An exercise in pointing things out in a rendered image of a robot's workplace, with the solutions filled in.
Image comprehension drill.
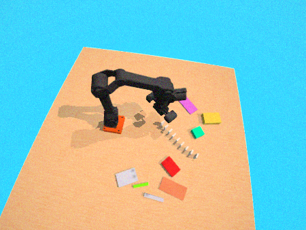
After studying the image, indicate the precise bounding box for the yellow block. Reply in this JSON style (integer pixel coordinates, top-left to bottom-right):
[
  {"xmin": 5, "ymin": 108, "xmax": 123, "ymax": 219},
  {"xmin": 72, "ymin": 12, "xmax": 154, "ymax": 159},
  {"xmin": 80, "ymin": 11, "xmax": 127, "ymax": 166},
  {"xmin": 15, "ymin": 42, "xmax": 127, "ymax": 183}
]
[{"xmin": 201, "ymin": 112, "xmax": 222, "ymax": 125}]

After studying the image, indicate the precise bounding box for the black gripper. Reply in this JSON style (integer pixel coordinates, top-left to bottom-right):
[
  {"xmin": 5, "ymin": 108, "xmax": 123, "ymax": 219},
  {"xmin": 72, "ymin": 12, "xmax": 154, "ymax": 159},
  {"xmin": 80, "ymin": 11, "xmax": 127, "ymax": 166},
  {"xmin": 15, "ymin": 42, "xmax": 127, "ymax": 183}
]
[{"xmin": 146, "ymin": 92, "xmax": 177, "ymax": 123}]

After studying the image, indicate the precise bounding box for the green flat block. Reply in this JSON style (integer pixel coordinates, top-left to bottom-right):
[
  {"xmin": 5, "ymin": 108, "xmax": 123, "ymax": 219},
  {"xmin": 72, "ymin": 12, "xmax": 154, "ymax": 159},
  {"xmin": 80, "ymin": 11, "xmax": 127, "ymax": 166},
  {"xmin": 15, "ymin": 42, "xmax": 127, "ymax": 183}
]
[{"xmin": 191, "ymin": 126, "xmax": 204, "ymax": 139}]

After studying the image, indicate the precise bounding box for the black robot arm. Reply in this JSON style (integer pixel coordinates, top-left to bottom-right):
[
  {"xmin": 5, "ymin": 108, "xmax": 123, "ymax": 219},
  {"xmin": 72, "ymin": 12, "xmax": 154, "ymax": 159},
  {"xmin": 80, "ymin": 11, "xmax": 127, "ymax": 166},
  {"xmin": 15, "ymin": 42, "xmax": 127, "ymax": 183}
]
[{"xmin": 91, "ymin": 69, "xmax": 187, "ymax": 129}]

